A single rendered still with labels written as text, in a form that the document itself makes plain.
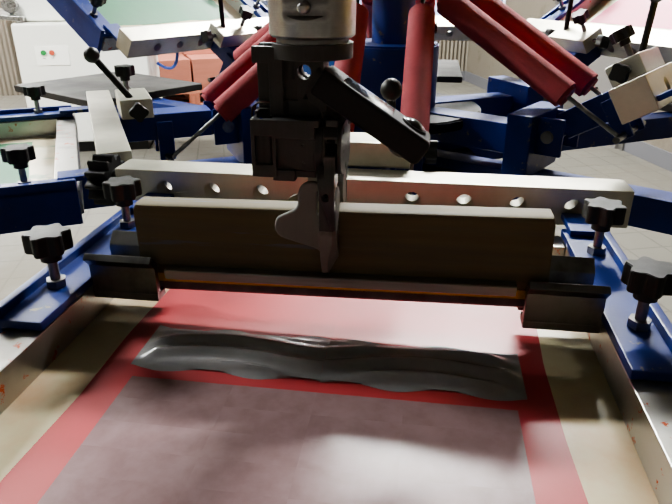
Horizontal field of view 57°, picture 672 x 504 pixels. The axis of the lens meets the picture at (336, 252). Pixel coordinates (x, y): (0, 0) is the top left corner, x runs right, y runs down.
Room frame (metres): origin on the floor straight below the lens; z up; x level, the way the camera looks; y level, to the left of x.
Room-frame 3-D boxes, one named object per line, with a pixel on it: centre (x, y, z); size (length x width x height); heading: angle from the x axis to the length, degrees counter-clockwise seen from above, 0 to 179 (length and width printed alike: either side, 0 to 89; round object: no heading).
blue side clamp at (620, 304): (0.55, -0.28, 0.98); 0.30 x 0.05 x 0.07; 172
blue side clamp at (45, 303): (0.63, 0.27, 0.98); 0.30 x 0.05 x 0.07; 172
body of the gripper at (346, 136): (0.57, 0.03, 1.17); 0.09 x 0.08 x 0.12; 82
